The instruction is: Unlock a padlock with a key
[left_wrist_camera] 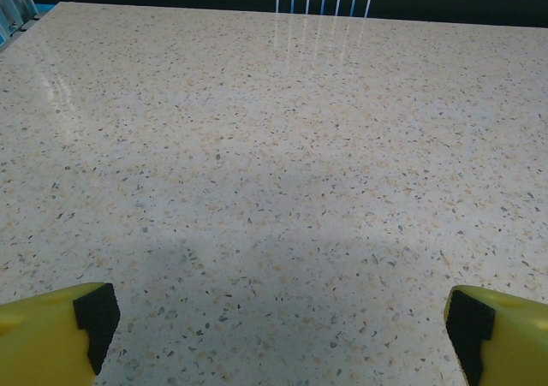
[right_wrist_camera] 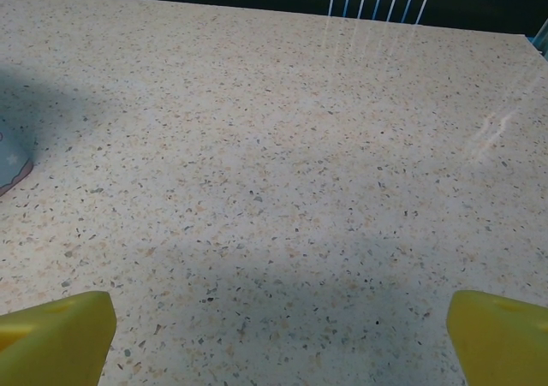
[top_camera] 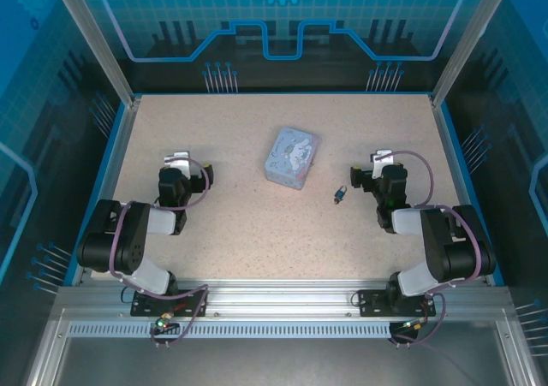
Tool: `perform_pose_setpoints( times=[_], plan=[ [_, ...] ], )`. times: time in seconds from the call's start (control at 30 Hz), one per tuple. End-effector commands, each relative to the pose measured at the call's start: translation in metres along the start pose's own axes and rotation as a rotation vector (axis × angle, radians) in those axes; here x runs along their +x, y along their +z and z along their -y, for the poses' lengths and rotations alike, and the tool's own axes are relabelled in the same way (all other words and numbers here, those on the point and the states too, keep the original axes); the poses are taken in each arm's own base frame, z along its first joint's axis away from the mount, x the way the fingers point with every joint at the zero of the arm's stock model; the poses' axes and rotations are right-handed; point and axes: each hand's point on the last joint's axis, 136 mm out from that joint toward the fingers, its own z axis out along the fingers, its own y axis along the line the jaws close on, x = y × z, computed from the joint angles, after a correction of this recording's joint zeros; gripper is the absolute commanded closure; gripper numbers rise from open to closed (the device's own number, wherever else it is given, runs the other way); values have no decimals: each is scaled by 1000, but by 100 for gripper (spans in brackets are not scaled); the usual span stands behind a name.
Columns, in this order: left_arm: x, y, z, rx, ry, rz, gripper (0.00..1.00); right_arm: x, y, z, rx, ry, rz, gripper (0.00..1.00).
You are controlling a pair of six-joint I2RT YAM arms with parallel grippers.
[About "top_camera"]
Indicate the small blue padlock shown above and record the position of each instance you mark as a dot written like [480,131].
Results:
[341,193]

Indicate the light blue cartoon tin box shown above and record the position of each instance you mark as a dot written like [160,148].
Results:
[291,157]

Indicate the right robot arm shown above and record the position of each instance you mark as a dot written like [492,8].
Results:
[441,240]

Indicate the connector board with light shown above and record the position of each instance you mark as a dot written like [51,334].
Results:
[413,324]
[164,322]

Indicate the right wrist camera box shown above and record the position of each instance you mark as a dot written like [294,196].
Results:
[381,165]

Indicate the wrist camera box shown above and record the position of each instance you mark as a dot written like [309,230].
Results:
[381,165]
[183,165]

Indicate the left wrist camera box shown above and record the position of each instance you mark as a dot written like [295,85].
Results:
[183,165]

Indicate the aluminium side rail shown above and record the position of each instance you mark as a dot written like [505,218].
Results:
[454,163]
[113,176]

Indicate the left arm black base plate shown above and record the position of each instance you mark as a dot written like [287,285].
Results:
[188,302]

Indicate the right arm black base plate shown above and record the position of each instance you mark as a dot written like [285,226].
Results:
[372,302]

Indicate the aluminium front rail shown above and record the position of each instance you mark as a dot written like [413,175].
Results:
[278,296]

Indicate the aluminium frame post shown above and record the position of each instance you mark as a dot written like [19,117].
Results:
[98,48]
[466,48]

